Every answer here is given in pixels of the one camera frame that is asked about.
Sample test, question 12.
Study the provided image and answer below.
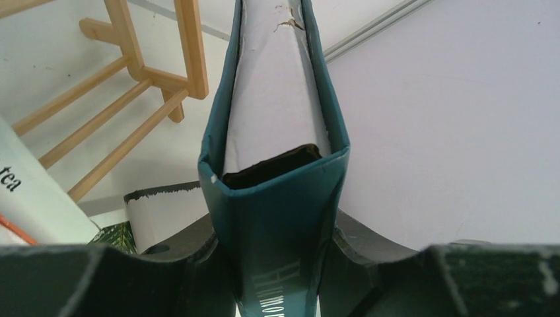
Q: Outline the coffee cover white book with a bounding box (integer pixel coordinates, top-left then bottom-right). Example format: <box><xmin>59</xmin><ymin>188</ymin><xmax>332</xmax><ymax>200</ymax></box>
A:
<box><xmin>1</xmin><ymin>120</ymin><xmax>100</xmax><ymax>244</ymax></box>

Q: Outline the grey white notebook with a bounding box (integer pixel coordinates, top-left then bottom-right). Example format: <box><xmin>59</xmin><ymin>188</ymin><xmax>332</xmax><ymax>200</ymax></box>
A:
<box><xmin>123</xmin><ymin>180</ymin><xmax>208</xmax><ymax>254</ymax></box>

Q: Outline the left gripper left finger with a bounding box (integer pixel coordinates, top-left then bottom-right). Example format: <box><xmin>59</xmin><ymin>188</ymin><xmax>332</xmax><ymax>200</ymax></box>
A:
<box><xmin>1</xmin><ymin>215</ymin><xmax>236</xmax><ymax>316</ymax></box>

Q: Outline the wooden book rack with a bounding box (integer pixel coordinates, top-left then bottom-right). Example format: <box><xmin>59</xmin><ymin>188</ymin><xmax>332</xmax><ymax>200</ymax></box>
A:
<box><xmin>0</xmin><ymin>0</ymin><xmax>210</xmax><ymax>203</ymax></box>

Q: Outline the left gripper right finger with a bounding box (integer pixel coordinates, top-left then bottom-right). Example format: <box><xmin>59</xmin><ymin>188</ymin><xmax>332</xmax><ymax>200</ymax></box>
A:
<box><xmin>319</xmin><ymin>212</ymin><xmax>559</xmax><ymax>316</ymax></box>

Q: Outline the orange cover book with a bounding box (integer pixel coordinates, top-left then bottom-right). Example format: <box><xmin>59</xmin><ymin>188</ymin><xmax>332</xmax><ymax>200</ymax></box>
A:
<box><xmin>1</xmin><ymin>216</ymin><xmax>39</xmax><ymax>245</ymax></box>

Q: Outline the palm leaf white book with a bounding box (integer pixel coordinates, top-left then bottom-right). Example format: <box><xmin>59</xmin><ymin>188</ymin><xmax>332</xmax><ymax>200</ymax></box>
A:
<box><xmin>90</xmin><ymin>221</ymin><xmax>137</xmax><ymax>254</ymax></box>

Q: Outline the teal Humor book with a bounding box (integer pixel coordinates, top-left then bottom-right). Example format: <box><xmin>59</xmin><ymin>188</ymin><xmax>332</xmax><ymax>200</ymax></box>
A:
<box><xmin>197</xmin><ymin>1</ymin><xmax>350</xmax><ymax>316</ymax></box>

